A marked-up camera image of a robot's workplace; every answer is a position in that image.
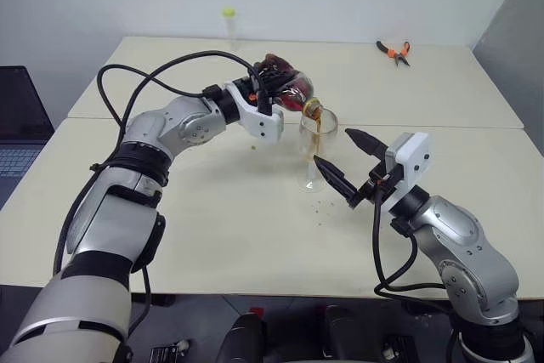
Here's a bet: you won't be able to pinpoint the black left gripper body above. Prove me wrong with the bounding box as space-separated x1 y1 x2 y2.
235 63 295 103

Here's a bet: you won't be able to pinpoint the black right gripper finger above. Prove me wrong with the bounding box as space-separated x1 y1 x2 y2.
313 156 359 203
344 128 388 162

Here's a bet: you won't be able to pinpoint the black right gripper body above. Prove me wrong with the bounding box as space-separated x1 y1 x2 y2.
345 148 405 210

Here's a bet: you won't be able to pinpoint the cola bottle with yellow cap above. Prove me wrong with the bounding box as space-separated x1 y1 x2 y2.
260 53 325 120

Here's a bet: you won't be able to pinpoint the clear glass cup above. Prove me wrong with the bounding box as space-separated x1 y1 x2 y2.
297 108 340 194

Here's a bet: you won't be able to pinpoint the scattered small crumbs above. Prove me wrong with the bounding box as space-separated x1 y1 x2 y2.
313 200 335 227

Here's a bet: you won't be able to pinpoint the clear tube with green cap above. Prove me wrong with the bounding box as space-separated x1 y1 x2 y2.
220 6 240 52

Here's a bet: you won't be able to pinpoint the orange and black pliers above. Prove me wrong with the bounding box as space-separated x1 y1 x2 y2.
375 39 412 69

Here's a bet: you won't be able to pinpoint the dark rounded shape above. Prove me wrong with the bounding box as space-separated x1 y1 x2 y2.
324 304 371 363
220 313 268 363

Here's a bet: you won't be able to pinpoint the dark laptop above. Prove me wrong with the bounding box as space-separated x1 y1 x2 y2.
0 65 56 212

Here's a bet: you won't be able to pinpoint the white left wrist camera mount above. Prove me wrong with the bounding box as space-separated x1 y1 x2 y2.
224 81 286 145

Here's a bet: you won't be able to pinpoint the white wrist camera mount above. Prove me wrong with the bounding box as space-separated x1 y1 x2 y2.
224 81 286 145
380 132 432 216

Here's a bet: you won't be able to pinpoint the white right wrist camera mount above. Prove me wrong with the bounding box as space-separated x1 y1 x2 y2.
380 132 432 216

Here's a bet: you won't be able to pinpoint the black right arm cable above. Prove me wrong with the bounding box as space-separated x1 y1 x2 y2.
372 184 452 301

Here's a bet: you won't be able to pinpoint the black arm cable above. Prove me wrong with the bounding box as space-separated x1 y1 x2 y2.
53 49 274 279
372 184 452 301

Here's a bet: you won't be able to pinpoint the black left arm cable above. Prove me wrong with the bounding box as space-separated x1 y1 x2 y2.
53 49 274 279

